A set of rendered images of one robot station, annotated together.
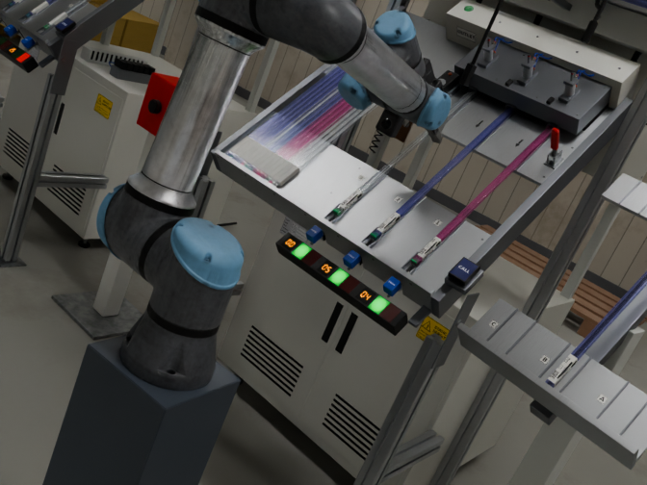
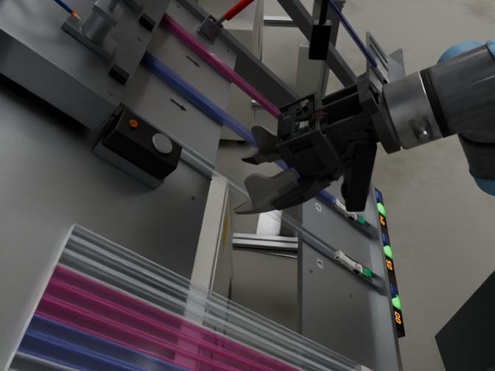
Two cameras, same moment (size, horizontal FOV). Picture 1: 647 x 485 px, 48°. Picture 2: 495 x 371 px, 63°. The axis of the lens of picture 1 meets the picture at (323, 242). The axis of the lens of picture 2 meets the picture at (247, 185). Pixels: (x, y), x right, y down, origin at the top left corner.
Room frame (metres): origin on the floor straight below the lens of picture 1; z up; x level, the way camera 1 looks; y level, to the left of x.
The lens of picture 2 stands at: (1.87, 0.21, 1.36)
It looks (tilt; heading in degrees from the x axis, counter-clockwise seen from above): 48 degrees down; 243
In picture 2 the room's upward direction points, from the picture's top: straight up
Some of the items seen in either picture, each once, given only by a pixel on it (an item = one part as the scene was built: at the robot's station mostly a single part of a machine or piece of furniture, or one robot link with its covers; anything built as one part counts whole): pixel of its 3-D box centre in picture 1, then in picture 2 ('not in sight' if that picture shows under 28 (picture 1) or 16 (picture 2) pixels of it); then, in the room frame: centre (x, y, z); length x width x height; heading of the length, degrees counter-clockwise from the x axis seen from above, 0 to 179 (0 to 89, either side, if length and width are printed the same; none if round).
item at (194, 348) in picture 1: (176, 336); not in sight; (1.03, 0.16, 0.60); 0.15 x 0.15 x 0.10
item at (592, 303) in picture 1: (540, 280); not in sight; (4.44, -1.35, 0.06); 1.27 x 0.87 x 0.12; 62
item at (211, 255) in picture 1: (196, 269); not in sight; (1.03, 0.16, 0.72); 0.13 x 0.12 x 0.14; 58
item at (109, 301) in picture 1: (140, 204); not in sight; (2.06, 0.55, 0.39); 0.24 x 0.24 x 0.78; 57
